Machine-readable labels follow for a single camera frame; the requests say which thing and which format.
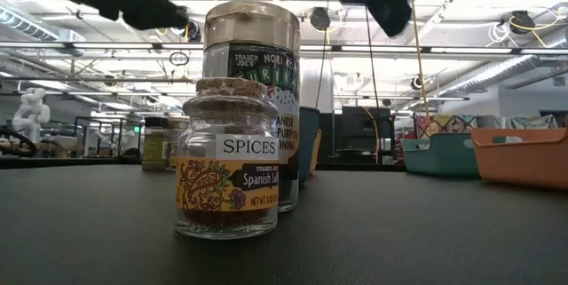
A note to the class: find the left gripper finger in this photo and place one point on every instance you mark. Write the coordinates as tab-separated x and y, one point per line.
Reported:
155	12

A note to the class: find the furikake jar gold lid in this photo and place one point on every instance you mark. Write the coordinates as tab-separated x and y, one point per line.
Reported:
253	27
178	124

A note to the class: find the small glass saffron jar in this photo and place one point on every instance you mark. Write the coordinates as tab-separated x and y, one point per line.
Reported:
172	161
226	187

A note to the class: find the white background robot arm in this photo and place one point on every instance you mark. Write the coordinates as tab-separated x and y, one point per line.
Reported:
31	112

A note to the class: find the colourful patchwork quilt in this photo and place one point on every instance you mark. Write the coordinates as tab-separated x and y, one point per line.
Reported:
444	124

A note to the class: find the black cabinet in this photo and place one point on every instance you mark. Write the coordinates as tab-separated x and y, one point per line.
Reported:
355	134

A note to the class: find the green herb jar black lid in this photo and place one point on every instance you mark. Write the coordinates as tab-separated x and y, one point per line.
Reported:
155	147

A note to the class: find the blue plastic bin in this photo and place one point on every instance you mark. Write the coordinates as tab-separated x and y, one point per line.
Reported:
309	143

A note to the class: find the teal plastic bin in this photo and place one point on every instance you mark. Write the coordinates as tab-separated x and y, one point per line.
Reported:
439	160

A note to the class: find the yellow plastic bin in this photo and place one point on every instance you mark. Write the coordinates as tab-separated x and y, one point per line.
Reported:
317	152

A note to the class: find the black round hoop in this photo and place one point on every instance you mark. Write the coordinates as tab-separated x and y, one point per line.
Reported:
27	146

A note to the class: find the leaf print fabric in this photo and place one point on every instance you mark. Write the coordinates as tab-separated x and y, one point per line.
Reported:
532	121

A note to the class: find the orange plastic bin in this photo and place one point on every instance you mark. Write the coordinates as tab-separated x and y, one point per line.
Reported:
523	165

